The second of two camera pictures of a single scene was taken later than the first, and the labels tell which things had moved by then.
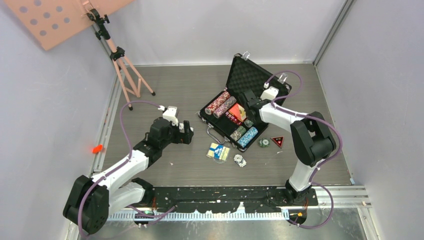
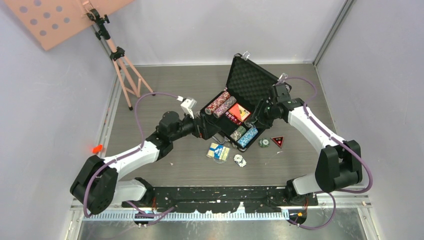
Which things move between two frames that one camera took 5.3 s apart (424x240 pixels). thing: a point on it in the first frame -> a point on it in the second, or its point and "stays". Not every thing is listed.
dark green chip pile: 264,142 stays
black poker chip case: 227,116 stays
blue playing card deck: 218,151 stays
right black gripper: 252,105 -> 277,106
